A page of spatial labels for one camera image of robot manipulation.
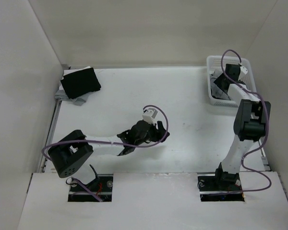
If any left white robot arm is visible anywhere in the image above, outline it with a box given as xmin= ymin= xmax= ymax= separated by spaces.
xmin=48 ymin=120 xmax=170 ymax=178

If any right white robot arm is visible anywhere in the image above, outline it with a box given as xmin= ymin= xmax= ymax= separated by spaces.
xmin=213 ymin=64 xmax=271 ymax=193

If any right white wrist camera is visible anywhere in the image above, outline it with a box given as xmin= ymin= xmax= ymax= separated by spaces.
xmin=238 ymin=64 xmax=248 ymax=81

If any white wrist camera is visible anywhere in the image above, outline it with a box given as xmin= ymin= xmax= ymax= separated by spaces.
xmin=142 ymin=108 xmax=158 ymax=125
xmin=238 ymin=64 xmax=248 ymax=81

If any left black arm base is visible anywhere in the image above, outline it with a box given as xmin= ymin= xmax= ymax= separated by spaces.
xmin=65 ymin=174 xmax=114 ymax=202

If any white plastic basket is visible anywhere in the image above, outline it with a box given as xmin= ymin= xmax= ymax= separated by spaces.
xmin=206 ymin=56 xmax=257 ymax=107

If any folded grey tank top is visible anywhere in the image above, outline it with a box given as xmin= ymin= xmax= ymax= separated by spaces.
xmin=54 ymin=88 xmax=93 ymax=106

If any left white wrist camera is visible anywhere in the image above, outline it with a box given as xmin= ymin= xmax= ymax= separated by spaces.
xmin=142 ymin=108 xmax=158 ymax=125

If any folded black tank top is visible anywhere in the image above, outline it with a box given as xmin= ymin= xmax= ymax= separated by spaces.
xmin=60 ymin=68 xmax=101 ymax=99

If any silver table rail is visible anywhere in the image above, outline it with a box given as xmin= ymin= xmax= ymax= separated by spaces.
xmin=37 ymin=99 xmax=62 ymax=173

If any folded white tank top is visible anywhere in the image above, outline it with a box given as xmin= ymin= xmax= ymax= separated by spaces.
xmin=61 ymin=66 xmax=91 ymax=79

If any black tank top in basket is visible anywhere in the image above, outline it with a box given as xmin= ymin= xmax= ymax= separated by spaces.
xmin=210 ymin=73 xmax=231 ymax=101

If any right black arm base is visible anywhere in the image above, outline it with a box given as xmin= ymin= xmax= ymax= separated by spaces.
xmin=197 ymin=174 xmax=245 ymax=202

